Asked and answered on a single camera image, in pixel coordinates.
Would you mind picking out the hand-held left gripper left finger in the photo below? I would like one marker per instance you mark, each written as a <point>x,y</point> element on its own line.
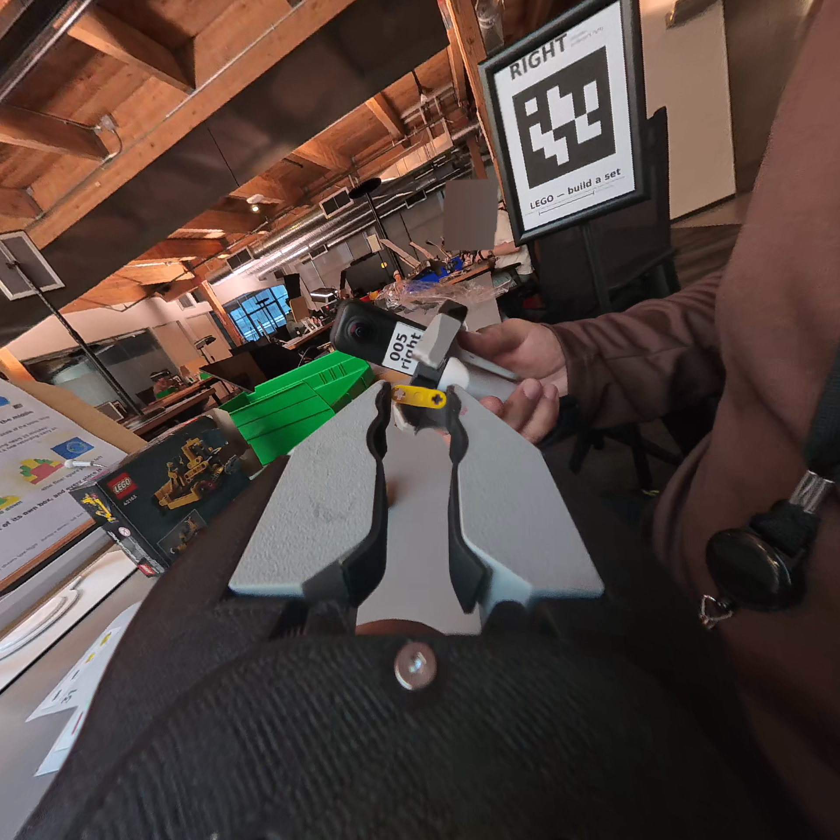
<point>308,499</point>

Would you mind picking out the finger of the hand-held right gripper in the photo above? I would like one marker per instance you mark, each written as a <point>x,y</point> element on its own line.
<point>439,341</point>

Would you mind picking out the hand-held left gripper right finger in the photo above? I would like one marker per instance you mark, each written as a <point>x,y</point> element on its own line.
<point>518,518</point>

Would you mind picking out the yellow lego beam piece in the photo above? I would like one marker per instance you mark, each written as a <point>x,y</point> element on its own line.
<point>418,396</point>

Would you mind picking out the person's right forearm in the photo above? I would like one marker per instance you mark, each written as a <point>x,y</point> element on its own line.
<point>646,348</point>

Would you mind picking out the black lego set box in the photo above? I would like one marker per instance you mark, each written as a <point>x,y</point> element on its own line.
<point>164,499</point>

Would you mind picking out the person's right hand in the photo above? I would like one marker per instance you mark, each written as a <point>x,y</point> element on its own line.
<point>518,374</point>

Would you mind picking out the cluttered background workbench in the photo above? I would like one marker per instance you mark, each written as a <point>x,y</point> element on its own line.
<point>446,272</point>

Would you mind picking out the green plastic bin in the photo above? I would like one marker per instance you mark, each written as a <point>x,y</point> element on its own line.
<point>298,400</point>

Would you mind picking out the black floor lamp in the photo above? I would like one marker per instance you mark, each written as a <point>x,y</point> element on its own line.
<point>373,223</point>

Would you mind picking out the black sign stand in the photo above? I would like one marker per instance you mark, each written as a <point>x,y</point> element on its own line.
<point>600,262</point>

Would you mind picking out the black badge reel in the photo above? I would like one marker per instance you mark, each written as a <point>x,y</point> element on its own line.
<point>764,558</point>

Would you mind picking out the person's brown sweater torso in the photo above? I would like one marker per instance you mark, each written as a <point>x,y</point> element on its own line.
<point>761,459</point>

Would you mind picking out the framed marker sign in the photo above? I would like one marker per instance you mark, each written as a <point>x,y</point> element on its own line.
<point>572,118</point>

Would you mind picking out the instruction poster board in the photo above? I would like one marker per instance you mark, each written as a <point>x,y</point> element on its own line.
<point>39,479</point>

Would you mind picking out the white instruction sheet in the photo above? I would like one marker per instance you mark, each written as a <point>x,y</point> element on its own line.
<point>75,695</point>

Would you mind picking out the small framed sign on pole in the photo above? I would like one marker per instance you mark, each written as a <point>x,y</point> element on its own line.
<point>26,266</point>

